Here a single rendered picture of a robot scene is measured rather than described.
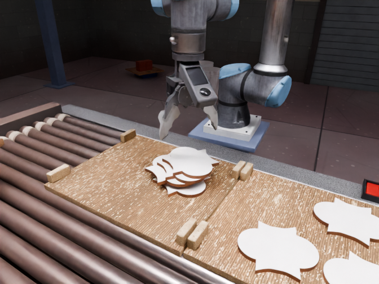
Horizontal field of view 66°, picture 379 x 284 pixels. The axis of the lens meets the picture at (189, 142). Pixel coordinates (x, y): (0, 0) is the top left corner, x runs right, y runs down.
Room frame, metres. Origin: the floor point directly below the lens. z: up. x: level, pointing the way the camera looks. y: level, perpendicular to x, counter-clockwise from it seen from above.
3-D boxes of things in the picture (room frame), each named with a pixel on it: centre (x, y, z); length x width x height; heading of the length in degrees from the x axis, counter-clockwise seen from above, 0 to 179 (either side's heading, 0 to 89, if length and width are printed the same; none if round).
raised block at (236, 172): (0.67, -0.13, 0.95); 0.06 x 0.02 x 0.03; 149
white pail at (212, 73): (4.25, -0.29, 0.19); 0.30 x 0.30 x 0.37
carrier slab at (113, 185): (0.66, 0.10, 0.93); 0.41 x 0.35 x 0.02; 59
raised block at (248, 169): (0.66, -0.15, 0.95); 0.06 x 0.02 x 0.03; 150
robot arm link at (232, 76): (1.11, -0.17, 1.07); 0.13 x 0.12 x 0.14; 52
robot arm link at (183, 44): (0.67, 0.01, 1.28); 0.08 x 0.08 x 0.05
